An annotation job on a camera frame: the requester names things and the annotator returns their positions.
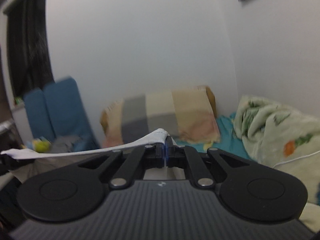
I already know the grey folded garment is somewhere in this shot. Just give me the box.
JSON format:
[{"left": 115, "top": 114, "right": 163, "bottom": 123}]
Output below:
[{"left": 49, "top": 135, "right": 81, "bottom": 153}]

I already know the green fleece blanket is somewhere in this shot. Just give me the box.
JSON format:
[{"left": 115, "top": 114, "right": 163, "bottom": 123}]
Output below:
[{"left": 233, "top": 95, "right": 320, "bottom": 232}]

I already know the teal patterned bed sheet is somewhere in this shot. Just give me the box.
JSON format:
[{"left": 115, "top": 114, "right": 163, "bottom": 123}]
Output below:
[{"left": 175, "top": 112, "right": 250, "bottom": 160}]

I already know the white t-shirt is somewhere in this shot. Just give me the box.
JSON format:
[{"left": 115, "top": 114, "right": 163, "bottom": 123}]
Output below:
[{"left": 0, "top": 128, "right": 168, "bottom": 183}]

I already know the yellow green plush toy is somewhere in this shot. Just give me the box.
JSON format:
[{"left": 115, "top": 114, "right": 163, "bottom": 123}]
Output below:
[{"left": 22, "top": 137, "right": 52, "bottom": 153}]

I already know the plaid pillow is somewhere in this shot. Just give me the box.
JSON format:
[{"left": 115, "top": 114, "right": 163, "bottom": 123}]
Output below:
[{"left": 100, "top": 86, "right": 221, "bottom": 147}]

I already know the blue covered chair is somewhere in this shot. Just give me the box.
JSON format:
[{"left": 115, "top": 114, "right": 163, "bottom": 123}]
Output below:
[{"left": 23, "top": 77, "right": 99, "bottom": 152}]

